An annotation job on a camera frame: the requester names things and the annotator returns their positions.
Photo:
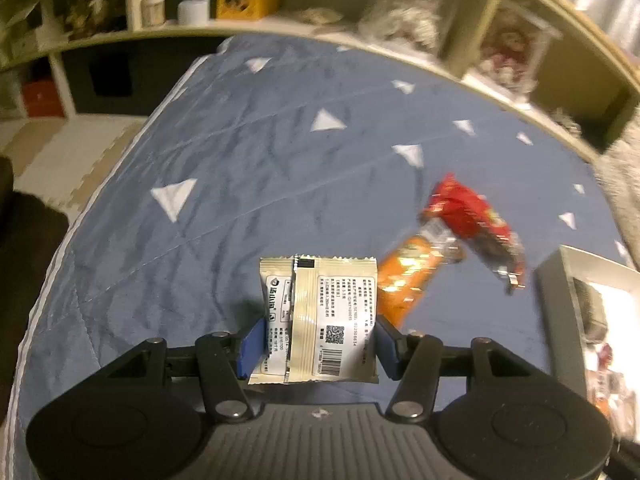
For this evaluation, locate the blue quilt with white triangles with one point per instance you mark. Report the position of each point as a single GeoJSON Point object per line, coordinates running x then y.
{"type": "Point", "coordinates": [225, 185]}

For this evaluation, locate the white cup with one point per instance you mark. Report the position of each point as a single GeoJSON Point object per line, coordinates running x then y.
{"type": "Point", "coordinates": [194, 10]}

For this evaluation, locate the black storage box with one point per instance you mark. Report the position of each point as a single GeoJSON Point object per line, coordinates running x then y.
{"type": "Point", "coordinates": [110, 75]}

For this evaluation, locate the clear box with red ornament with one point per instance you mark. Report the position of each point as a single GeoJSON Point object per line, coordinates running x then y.
{"type": "Point", "coordinates": [515, 50]}

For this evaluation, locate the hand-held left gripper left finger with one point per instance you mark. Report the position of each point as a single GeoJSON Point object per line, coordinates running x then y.
{"type": "Point", "coordinates": [250, 350]}

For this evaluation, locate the foam floor mat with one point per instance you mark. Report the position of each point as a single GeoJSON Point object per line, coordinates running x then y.
{"type": "Point", "coordinates": [65, 155]}

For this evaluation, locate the red patterned packet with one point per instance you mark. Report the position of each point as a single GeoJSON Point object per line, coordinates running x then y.
{"type": "Point", "coordinates": [607, 380]}

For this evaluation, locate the cream shelf unit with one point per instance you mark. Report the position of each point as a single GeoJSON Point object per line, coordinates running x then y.
{"type": "Point", "coordinates": [175, 32]}

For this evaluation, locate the orange packet with clear end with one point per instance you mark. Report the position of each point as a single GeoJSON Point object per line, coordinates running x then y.
{"type": "Point", "coordinates": [405, 275]}

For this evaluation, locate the orange storage box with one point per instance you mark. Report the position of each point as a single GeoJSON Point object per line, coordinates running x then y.
{"type": "Point", "coordinates": [42, 100]}

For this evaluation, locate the white cardboard box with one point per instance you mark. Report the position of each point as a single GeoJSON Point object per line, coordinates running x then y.
{"type": "Point", "coordinates": [560, 300]}

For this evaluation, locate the cream snack sachet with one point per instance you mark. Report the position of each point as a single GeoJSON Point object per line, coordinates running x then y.
{"type": "Point", "coordinates": [325, 300]}

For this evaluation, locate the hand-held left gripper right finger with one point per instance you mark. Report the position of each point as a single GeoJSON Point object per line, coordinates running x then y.
{"type": "Point", "coordinates": [387, 350]}

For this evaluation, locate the red snack packet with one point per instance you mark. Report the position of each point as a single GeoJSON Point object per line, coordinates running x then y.
{"type": "Point", "coordinates": [465, 210]}

